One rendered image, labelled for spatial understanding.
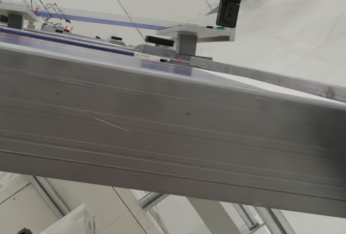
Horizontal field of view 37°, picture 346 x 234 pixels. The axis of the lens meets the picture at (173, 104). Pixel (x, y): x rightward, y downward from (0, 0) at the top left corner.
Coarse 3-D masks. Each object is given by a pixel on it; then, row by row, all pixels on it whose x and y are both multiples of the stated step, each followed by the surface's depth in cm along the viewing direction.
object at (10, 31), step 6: (0, 30) 81; (6, 30) 81; (12, 30) 81; (24, 36) 81; (30, 36) 82; (36, 36) 82; (42, 36) 82; (60, 42) 82; (66, 42) 83; (72, 42) 83; (78, 42) 83; (90, 48) 83; (96, 48) 83; (102, 48) 84; (108, 48) 84; (120, 54) 84; (126, 54) 84; (132, 54) 85; (174, 60) 86
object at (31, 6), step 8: (0, 0) 100; (32, 8) 102; (40, 8) 102; (48, 8) 102; (56, 8) 102; (64, 8) 103; (72, 8) 103; (96, 16) 104; (104, 16) 104; (112, 16) 105; (120, 16) 105; (128, 16) 105; (136, 16) 106; (160, 24) 107; (168, 24) 107; (176, 24) 108; (184, 24) 108
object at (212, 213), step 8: (192, 200) 122; (200, 200) 122; (208, 200) 122; (200, 208) 122; (208, 208) 123; (216, 208) 123; (224, 208) 124; (200, 216) 122; (208, 216) 123; (216, 216) 123; (224, 216) 124; (208, 224) 123; (216, 224) 123; (224, 224) 124; (232, 224) 124; (216, 232) 124; (224, 232) 124; (232, 232) 124; (240, 232) 125
